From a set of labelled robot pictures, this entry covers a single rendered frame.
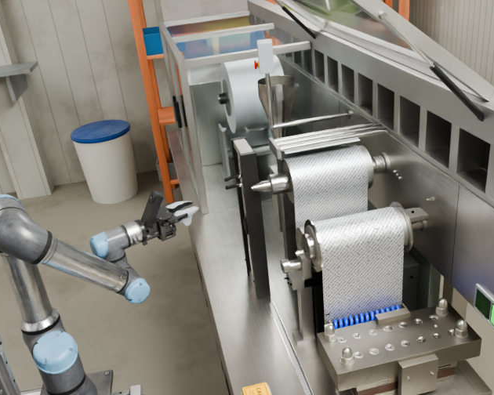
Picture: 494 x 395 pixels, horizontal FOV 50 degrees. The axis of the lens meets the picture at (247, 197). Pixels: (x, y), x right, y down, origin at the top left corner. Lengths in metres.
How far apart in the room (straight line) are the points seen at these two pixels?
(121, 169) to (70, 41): 1.22
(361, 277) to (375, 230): 0.14
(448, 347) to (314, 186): 0.57
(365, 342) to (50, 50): 4.18
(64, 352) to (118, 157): 3.20
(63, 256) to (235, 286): 0.69
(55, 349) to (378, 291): 0.93
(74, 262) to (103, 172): 3.23
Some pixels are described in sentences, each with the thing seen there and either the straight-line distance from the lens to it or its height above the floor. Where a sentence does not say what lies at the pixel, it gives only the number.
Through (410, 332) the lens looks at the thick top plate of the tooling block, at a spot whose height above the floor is 1.03.
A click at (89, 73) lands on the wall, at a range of 5.12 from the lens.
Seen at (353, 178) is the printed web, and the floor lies 1.34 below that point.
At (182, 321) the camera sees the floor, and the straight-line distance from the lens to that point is 3.28.
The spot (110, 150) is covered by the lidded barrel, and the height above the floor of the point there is 0.50.
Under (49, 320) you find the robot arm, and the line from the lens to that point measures 1.74.
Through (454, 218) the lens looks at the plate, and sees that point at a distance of 1.45.
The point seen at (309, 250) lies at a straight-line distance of 1.45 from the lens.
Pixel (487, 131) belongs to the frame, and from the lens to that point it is 1.27.
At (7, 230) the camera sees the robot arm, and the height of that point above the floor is 1.43.
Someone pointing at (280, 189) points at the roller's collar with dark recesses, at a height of 1.33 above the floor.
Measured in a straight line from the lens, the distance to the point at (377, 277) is 1.54.
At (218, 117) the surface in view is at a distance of 2.30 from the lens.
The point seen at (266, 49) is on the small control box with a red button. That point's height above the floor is 1.69.
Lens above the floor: 2.05
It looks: 27 degrees down
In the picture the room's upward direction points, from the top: 7 degrees counter-clockwise
